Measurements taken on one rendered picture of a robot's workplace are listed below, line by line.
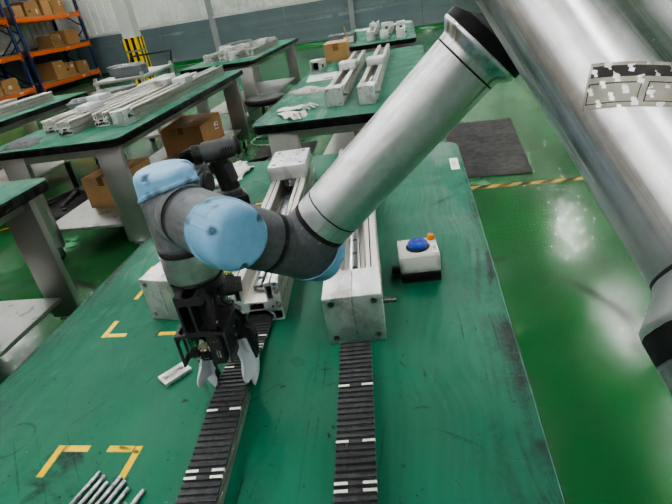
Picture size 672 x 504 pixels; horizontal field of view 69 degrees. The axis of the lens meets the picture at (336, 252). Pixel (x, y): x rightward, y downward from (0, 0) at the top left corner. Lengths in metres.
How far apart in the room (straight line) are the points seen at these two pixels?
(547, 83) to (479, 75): 0.22
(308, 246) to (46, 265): 2.15
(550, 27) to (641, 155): 0.09
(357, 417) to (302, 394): 0.13
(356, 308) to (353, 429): 0.22
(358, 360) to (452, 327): 0.19
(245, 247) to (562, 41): 0.35
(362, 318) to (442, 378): 0.16
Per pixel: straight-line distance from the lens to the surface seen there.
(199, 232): 0.51
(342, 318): 0.83
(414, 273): 0.99
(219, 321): 0.69
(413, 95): 0.53
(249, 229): 0.52
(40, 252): 2.63
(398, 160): 0.54
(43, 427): 0.95
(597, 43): 0.29
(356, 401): 0.71
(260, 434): 0.75
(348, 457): 0.65
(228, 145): 1.45
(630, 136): 0.27
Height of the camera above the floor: 1.32
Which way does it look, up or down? 28 degrees down
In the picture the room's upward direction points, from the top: 9 degrees counter-clockwise
